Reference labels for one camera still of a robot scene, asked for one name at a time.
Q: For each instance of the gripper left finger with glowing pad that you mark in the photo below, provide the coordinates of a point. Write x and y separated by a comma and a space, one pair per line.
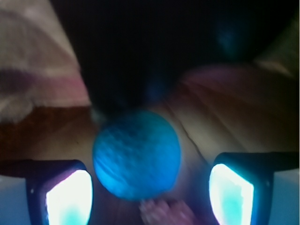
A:
45, 192

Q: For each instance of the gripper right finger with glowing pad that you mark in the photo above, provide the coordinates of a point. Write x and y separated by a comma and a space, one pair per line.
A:
256, 188

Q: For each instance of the blue felt ball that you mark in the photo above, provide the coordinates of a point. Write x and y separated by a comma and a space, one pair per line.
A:
137, 156

